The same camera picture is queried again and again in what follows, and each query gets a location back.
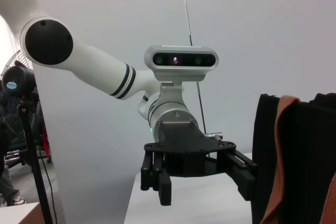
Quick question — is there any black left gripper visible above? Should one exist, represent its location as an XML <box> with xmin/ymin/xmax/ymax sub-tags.
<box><xmin>140</xmin><ymin>120</ymin><xmax>260</xmax><ymax>206</ymax></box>

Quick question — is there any black bag with brown straps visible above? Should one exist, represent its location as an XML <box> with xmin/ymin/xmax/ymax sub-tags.
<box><xmin>250</xmin><ymin>92</ymin><xmax>336</xmax><ymax>224</ymax></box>

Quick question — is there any red and black office chair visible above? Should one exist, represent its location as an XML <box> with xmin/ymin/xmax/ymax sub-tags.
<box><xmin>33</xmin><ymin>100</ymin><xmax>53</xmax><ymax>164</ymax></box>

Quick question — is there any white low table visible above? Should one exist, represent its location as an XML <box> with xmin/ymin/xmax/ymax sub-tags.
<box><xmin>0</xmin><ymin>201</ymin><xmax>45</xmax><ymax>224</ymax></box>

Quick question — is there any seated person in dark clothes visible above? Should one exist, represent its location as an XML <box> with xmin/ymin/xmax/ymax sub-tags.
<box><xmin>0</xmin><ymin>119</ymin><xmax>27</xmax><ymax>208</ymax></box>

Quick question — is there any silver left gripper cable plug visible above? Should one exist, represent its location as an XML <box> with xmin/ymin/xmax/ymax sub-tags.
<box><xmin>204</xmin><ymin>131</ymin><xmax>224</xmax><ymax>141</ymax></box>

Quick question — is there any silver left camera mount bracket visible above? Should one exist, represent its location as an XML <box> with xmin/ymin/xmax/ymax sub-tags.
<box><xmin>159</xmin><ymin>81</ymin><xmax>186</xmax><ymax>109</ymax></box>

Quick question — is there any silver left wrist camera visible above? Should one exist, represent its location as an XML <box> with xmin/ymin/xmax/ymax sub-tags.
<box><xmin>143</xmin><ymin>45</ymin><xmax>219</xmax><ymax>82</ymax></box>

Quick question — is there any black pedestal fan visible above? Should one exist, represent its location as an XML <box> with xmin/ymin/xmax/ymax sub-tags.
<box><xmin>0</xmin><ymin>49</ymin><xmax>57</xmax><ymax>224</ymax></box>

